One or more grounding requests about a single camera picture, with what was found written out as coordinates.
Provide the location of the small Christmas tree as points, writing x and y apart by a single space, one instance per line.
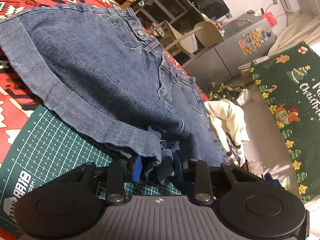
222 88

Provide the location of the green Christmas wall hanging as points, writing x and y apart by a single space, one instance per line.
300 105

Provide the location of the red patterned blanket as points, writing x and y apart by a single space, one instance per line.
15 110

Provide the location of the blue denim jeans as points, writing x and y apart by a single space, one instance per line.
100 80

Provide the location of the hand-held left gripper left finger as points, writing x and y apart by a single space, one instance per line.
137 167

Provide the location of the cream knit sweater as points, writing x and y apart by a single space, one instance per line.
225 120

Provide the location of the colourful fridge magnets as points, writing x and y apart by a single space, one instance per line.
255 40

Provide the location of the beige chair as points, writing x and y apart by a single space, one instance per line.
207 33

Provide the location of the navy knit hat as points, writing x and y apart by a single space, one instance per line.
271 178

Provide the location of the black desk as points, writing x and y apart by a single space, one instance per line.
201 13

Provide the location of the red box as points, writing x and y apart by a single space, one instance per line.
268 18

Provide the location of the white curtain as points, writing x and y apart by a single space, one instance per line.
295 30

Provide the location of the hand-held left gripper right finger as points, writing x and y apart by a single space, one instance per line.
178 166

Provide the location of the green cutting mat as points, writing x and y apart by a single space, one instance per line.
50 150

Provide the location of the grey refrigerator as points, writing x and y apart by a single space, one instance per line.
225 55

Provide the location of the white hanging cloth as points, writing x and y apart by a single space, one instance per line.
243 97

